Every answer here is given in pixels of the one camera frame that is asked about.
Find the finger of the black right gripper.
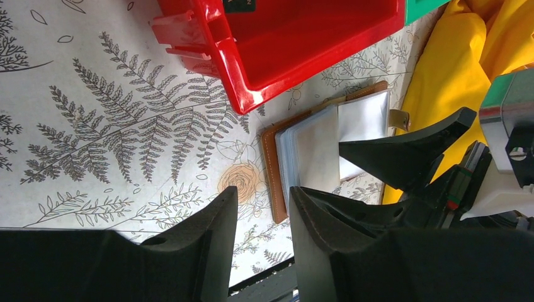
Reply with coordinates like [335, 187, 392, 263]
[339, 107, 477, 192]

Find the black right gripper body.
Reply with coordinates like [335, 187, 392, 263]
[402, 142, 533, 232]

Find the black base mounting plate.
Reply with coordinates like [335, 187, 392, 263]
[227, 257, 297, 301]

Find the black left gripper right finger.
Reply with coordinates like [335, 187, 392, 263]
[290, 187, 533, 301]

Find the left red plastic bin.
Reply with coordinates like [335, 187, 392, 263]
[151, 0, 405, 115]

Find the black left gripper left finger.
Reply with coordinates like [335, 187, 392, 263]
[1, 186, 238, 301]

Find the floral table mat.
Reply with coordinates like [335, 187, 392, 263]
[1, 1, 441, 284]

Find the yellow raincoat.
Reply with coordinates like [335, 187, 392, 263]
[382, 0, 534, 206]

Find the brown leather card holder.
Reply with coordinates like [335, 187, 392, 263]
[260, 81, 411, 224]

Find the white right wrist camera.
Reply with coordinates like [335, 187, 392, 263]
[462, 69, 533, 220]

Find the green plastic bin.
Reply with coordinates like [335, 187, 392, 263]
[404, 0, 449, 26]

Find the black card in red bin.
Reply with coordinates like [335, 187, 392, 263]
[222, 0, 256, 13]

